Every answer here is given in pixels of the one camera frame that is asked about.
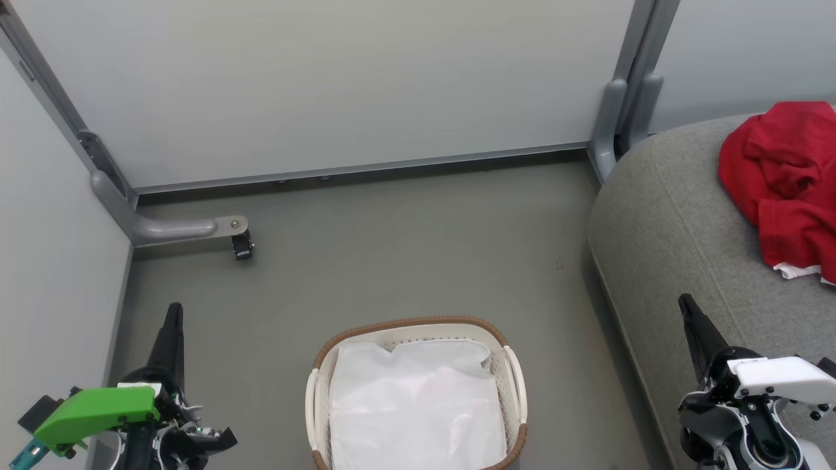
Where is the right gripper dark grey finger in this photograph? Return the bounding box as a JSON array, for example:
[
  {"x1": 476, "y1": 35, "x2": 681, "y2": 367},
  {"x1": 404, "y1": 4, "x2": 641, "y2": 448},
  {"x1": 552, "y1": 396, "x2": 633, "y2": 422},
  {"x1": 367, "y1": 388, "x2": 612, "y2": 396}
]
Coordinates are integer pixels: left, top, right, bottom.
[{"x1": 678, "y1": 294, "x2": 730, "y2": 383}]

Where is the right gripper white band body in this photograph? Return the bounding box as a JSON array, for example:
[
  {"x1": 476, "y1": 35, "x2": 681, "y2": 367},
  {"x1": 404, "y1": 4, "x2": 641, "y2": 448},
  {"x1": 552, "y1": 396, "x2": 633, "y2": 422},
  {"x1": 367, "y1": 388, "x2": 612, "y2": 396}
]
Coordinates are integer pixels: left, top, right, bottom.
[{"x1": 679, "y1": 347, "x2": 836, "y2": 425}]

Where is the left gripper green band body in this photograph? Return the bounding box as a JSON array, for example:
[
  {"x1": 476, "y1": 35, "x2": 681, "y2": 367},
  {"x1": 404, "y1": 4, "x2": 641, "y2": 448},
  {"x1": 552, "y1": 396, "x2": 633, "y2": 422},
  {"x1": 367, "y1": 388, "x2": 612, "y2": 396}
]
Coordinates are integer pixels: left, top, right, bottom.
[{"x1": 34, "y1": 369, "x2": 238, "y2": 456}]

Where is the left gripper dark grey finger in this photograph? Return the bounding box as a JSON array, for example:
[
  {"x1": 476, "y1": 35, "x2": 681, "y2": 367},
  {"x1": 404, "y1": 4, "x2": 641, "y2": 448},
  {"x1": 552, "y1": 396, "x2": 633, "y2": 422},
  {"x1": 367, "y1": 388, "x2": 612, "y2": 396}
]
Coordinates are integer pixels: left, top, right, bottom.
[{"x1": 147, "y1": 302, "x2": 185, "y2": 393}]

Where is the plain red garment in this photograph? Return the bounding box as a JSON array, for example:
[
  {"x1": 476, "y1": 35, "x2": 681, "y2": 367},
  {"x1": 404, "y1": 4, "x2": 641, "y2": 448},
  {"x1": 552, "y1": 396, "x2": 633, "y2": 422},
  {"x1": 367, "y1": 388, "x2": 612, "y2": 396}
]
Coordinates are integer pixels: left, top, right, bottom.
[{"x1": 718, "y1": 100, "x2": 836, "y2": 226}]

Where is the cream laundry basket brown rim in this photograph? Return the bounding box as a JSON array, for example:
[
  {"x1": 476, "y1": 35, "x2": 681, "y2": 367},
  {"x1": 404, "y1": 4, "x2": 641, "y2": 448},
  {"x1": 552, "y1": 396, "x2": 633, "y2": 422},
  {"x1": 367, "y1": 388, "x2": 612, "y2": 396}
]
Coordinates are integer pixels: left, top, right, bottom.
[{"x1": 305, "y1": 316, "x2": 528, "y2": 470}]

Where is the grey fabric sofa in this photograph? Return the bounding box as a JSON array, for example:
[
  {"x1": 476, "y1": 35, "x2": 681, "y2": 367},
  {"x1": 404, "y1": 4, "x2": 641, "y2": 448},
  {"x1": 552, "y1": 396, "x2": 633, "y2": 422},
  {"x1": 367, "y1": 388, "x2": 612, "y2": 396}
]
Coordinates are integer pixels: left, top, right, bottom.
[{"x1": 586, "y1": 111, "x2": 836, "y2": 470}]

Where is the left gripper black camera box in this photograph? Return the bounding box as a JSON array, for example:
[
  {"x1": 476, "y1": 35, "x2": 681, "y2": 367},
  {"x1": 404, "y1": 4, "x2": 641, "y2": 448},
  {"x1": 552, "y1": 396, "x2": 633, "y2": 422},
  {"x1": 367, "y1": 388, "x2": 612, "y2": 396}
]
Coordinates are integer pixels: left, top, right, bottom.
[{"x1": 18, "y1": 390, "x2": 70, "y2": 435}]

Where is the left arm teal cable connector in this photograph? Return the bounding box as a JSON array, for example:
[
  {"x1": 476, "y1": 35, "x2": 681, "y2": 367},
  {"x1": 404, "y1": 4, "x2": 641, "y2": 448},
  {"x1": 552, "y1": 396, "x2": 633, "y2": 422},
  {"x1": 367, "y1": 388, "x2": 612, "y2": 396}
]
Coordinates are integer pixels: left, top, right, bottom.
[{"x1": 9, "y1": 439, "x2": 50, "y2": 470}]

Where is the grey partition post beside sofa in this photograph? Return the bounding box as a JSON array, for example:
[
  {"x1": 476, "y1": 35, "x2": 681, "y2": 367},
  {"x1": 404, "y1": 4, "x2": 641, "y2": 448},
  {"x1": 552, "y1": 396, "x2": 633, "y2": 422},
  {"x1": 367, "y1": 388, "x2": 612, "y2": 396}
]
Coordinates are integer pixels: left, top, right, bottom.
[{"x1": 586, "y1": 0, "x2": 681, "y2": 185}]

